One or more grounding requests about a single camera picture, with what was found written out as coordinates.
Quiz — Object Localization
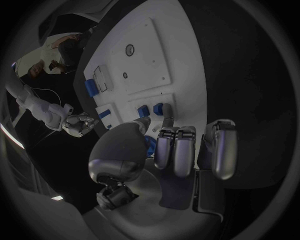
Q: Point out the white cable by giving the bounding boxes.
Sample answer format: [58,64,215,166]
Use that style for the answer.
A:
[15,72,62,107]

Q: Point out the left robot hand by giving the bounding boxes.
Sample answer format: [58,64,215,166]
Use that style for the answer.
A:
[81,102,239,240]

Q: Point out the white task board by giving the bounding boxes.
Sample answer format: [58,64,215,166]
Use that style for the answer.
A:
[82,0,209,169]

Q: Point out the blue gear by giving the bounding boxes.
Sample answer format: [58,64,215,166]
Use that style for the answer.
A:
[143,134,157,159]

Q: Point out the blue short cylinder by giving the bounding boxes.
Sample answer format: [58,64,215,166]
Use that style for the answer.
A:
[84,78,100,98]

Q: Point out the person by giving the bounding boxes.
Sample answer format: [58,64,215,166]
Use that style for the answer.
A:
[26,33,87,80]

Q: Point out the blue long peg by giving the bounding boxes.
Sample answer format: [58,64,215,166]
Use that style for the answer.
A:
[97,108,112,120]

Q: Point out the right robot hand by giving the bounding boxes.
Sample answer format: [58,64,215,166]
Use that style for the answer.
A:
[61,111,100,139]

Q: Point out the blue block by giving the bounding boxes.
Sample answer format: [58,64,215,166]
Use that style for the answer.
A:
[136,105,151,118]
[152,102,165,116]

